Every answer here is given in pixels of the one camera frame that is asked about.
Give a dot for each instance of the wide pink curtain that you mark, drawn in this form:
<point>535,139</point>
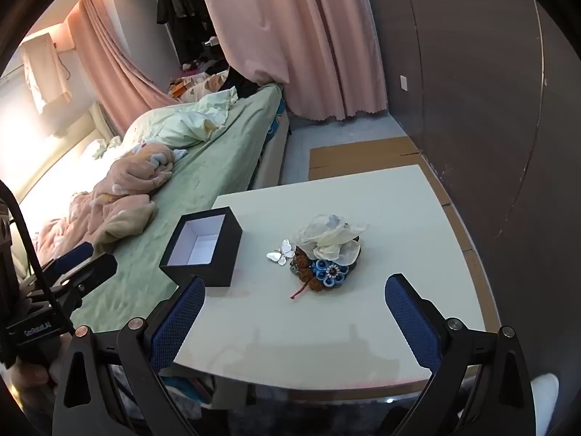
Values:
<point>290,32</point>

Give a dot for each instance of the white wall switch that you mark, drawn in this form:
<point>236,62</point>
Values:
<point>403,82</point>

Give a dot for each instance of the black garment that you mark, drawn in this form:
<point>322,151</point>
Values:
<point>247,81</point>

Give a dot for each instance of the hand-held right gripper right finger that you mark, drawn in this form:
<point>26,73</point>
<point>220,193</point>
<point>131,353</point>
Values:
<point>408,322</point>

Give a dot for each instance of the person's left hand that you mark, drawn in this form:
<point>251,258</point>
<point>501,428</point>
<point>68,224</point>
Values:
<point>29,376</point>

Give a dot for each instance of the dark hanging clothes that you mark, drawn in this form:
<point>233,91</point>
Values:
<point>181,13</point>

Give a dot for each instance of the orange box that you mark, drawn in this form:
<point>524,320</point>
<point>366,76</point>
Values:
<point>180,88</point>

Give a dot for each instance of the white butterfly brooch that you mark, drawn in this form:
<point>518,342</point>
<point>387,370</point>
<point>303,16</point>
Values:
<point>281,253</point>

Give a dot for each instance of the bed with green sheet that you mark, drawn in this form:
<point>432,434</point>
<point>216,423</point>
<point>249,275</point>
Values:
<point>218,159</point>

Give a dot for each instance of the cream printed pillow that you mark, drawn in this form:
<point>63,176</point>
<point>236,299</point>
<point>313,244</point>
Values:
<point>202,86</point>

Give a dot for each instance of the white square table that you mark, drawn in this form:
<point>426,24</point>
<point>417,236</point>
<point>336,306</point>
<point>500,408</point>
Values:
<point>476,100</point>

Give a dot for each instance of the brown cardboard sheet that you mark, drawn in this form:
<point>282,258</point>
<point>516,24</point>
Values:
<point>358,159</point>

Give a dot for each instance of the light green quilt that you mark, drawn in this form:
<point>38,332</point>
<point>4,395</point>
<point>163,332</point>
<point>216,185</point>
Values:
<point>181,127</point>

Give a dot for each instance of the black jewelry box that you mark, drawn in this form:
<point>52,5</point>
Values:
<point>227,254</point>

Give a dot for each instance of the pink fleece blanket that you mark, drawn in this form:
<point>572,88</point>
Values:
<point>127,181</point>

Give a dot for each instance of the white fabric flower hairpiece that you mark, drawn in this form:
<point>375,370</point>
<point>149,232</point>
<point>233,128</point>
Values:
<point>327,236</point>

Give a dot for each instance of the draped pink curtain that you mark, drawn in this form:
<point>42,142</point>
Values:
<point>118,77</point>

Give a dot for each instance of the blue flower brooch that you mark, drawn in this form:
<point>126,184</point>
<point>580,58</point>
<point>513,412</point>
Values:
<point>330,273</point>

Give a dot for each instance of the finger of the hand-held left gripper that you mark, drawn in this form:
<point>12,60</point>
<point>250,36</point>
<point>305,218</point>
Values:
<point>72,254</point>
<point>93,270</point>

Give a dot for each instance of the teal patterned cloth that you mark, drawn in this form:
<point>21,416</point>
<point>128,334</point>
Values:
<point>188,388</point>

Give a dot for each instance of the white hanging cloth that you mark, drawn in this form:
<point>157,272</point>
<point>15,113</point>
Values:
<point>45,72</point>

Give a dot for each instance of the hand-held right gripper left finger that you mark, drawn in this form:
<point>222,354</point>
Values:
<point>181,318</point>

